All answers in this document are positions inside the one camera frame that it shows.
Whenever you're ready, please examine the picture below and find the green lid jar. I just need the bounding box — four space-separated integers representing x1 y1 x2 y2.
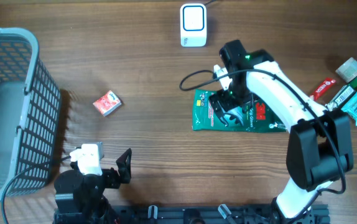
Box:
336 57 357 88

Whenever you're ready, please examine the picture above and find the green 3M gloves package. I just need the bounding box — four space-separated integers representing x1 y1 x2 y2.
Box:
192 90 287 133

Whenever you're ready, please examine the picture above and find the white barcode scanner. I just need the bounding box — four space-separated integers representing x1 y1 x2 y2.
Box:
179 3 207 47

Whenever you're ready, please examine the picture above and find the grey plastic mesh basket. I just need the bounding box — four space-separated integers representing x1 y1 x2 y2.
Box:
0 28 62 201

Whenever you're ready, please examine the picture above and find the red Nescafe stick sachet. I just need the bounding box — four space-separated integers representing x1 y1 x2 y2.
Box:
309 78 336 101

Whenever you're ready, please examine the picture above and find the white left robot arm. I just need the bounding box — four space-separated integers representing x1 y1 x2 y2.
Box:
53 148 132 224

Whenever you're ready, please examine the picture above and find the small red juice box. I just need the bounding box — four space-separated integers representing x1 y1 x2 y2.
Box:
93 90 122 116

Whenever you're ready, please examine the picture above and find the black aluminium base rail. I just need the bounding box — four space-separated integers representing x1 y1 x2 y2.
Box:
113 204 288 224

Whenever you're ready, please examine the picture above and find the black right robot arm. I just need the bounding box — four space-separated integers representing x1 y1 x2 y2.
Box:
209 40 354 223

